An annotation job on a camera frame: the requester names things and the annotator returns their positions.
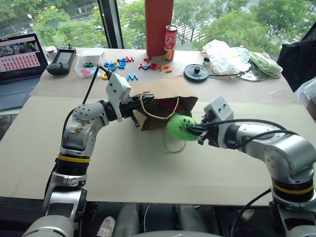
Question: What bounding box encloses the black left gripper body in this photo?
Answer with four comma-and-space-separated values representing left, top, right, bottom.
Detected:
119, 96, 143, 119

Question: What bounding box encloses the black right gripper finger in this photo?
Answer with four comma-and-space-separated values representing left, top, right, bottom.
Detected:
197, 131, 211, 146
186, 124, 207, 134

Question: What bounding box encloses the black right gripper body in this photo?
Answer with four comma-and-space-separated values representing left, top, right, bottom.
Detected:
200, 109, 220, 147

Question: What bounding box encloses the brown paper bag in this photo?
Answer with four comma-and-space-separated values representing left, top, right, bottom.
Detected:
129, 76, 199, 154

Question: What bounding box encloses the green plush toy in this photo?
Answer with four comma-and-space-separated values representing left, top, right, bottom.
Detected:
165, 112, 198, 142

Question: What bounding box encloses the red plush toy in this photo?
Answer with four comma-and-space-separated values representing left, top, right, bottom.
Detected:
159, 100, 185, 115

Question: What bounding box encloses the translucent white plastic bag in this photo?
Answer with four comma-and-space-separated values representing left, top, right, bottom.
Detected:
293, 76, 316, 115

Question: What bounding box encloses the black bag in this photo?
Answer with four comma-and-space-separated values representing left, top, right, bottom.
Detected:
276, 37, 316, 92

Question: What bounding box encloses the black round disc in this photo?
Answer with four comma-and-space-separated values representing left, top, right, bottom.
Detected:
183, 63, 210, 83

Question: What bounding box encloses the clear plastic box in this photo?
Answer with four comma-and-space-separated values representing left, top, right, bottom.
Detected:
75, 51, 106, 79

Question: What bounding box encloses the red soda can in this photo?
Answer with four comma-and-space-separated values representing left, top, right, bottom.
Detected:
163, 24, 178, 62

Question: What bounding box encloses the round glass lid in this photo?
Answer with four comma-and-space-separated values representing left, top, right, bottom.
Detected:
233, 63, 269, 82

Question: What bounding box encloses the tall red box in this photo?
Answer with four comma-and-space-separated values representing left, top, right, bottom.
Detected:
144, 0, 175, 57

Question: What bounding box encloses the light green cloth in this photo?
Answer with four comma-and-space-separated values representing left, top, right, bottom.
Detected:
248, 51, 283, 79

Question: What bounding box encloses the black handheld controller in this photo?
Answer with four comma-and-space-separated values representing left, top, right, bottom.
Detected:
46, 44, 77, 76

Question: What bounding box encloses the white cup purple lid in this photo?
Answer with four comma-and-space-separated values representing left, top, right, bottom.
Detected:
44, 45, 58, 65

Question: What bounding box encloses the silver robot torso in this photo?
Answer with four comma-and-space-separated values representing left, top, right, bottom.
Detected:
138, 230, 213, 237

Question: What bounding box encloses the white shoe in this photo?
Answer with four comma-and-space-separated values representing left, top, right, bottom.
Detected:
96, 216, 116, 237

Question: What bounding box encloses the open laptop computer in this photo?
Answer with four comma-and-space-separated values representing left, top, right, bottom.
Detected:
0, 33, 49, 111

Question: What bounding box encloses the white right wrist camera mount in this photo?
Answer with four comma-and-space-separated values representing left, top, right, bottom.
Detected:
203, 96, 235, 149

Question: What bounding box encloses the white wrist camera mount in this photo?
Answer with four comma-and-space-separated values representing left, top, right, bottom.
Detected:
203, 96, 235, 149
105, 73, 132, 122

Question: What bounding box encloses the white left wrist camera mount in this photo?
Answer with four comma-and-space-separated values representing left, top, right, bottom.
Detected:
105, 73, 132, 122

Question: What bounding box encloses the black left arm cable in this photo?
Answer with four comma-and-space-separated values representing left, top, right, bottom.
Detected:
43, 65, 112, 205

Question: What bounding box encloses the black window frame post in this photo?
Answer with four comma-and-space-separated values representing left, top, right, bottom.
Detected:
97, 0, 124, 49

